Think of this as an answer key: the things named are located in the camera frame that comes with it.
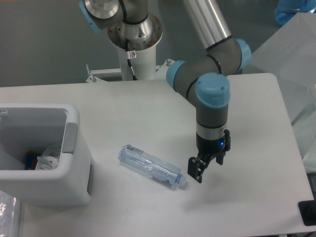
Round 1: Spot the white trash can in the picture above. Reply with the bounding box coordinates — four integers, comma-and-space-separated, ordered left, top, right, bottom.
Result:
0, 103, 93, 206

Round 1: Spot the blue snack wrapper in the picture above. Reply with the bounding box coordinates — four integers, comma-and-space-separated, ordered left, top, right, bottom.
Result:
25, 151, 41, 170

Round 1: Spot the translucent plastic sheet cover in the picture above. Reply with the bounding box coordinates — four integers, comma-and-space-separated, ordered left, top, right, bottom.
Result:
244, 13, 316, 173

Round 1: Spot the blue plastic bag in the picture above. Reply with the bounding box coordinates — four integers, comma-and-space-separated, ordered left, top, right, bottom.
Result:
275, 0, 316, 27

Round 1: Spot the clear plastic water bottle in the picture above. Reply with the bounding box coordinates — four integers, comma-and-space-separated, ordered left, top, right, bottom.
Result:
118, 144, 186, 189

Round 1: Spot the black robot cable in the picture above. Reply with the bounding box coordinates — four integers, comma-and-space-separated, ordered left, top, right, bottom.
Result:
124, 38, 138, 81

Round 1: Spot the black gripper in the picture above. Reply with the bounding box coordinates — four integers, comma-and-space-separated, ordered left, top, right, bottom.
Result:
188, 129, 231, 183

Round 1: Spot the black device at table edge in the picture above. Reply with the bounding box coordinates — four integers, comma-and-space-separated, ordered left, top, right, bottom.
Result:
298, 200, 316, 226

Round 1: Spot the clear plastic bag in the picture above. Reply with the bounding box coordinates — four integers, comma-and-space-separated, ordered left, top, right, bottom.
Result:
0, 191, 22, 237

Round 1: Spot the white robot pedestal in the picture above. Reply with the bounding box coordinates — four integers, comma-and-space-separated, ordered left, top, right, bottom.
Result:
113, 41, 159, 81

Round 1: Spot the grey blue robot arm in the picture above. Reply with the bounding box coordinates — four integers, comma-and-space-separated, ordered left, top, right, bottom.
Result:
79, 0, 251, 182

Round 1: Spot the white paper tissue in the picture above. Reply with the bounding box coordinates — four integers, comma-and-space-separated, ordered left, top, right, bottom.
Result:
35, 143, 61, 170

